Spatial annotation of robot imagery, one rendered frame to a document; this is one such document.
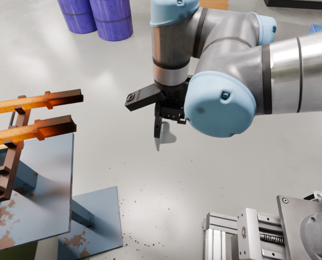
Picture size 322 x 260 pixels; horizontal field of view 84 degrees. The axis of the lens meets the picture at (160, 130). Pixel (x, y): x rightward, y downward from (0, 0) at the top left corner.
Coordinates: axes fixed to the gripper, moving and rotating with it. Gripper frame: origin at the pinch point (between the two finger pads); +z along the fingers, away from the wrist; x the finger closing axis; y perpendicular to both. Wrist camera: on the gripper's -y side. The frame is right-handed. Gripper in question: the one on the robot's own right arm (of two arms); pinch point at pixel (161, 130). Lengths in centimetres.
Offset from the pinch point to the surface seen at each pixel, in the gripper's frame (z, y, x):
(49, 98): -7.8, -33.0, -0.5
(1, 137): -7.4, -37.4, -15.3
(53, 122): -8.5, -26.5, -8.9
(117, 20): 65, -103, 222
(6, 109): -6.6, -44.0, -5.8
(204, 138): 93, 29, 66
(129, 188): 93, -26, 9
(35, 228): 20, -34, -31
